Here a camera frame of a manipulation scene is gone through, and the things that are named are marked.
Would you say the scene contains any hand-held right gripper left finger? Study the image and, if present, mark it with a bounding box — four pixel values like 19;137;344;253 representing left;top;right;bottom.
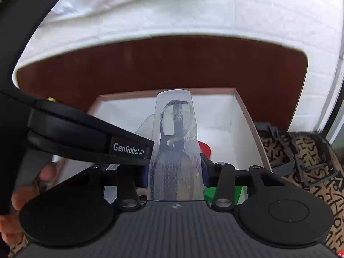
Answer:
88;164;148;212

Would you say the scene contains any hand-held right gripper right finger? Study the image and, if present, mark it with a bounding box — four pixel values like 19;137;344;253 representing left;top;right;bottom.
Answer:
200;154;286;212

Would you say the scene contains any clear plastic printed package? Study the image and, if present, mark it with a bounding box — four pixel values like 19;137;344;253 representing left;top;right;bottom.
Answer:
147;89;205;202

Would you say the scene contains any pink-edged cardboard box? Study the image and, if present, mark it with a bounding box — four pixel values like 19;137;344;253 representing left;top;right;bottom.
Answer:
52;87;273;207

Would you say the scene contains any person's left hand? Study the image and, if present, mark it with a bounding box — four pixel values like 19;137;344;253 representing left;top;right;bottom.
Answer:
0;164;58;246

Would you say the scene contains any red round item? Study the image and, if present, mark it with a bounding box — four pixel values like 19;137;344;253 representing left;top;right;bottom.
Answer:
198;141;213;160

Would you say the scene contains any green plastic item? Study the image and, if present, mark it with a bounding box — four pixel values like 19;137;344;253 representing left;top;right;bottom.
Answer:
204;185;244;204

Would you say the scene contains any patterned tan bag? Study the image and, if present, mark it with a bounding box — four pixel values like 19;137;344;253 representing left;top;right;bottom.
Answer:
254;122;337;189

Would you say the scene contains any brown wooden headboard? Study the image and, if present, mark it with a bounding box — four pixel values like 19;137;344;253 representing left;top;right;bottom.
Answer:
16;36;308;132

